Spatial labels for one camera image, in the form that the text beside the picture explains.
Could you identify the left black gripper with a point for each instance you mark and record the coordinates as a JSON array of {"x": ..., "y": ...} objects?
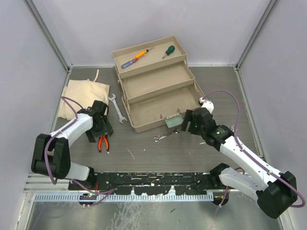
[{"x": 106, "y": 130}]

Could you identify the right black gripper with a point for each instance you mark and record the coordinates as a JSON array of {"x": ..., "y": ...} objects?
[{"x": 188, "y": 117}]

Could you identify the brown translucent toolbox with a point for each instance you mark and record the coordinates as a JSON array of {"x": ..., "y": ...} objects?
[{"x": 156, "y": 91}]

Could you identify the green handled screwdriver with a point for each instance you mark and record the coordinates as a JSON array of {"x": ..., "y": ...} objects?
[{"x": 169, "y": 51}]

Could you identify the blue handled screwdriver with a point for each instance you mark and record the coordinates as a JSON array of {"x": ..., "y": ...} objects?
[{"x": 129, "y": 63}]

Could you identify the yellow handled tool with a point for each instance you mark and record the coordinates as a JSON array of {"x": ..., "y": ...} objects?
[{"x": 142, "y": 53}]

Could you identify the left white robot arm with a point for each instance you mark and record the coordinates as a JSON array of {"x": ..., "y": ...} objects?
[{"x": 51, "y": 155}]

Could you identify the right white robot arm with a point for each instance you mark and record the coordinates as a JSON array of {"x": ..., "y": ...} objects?
[{"x": 273, "y": 190}]

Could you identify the large silver wrench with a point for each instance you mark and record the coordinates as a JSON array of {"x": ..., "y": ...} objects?
[{"x": 122, "y": 119}]

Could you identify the small silver wrench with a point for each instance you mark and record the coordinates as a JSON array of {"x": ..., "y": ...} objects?
[{"x": 157, "y": 138}]

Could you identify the beige cloth bag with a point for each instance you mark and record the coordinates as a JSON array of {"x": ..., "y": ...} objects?
[{"x": 82, "y": 93}]

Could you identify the slotted cable duct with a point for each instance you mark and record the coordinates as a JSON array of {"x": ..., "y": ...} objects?
[{"x": 84, "y": 197}]

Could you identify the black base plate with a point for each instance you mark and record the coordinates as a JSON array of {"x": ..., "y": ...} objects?
[{"x": 184, "y": 183}]

